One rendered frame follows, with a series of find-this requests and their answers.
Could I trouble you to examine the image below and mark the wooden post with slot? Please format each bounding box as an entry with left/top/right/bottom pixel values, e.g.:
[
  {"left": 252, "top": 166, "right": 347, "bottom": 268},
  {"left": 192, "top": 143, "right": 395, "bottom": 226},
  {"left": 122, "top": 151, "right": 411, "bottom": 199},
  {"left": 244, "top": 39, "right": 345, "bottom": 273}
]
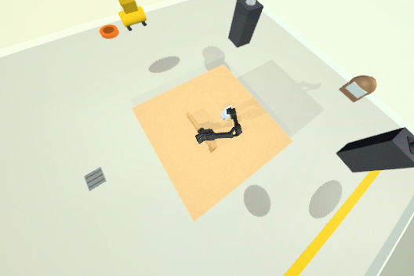
[{"left": 209, "top": 142, "right": 217, "bottom": 153}]

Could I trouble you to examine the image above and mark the light wooden board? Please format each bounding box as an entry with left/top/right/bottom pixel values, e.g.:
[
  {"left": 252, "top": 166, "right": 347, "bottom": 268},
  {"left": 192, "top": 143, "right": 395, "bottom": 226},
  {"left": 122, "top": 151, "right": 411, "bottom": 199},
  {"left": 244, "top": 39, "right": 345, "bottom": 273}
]
[{"left": 187, "top": 112, "right": 211, "bottom": 146}]

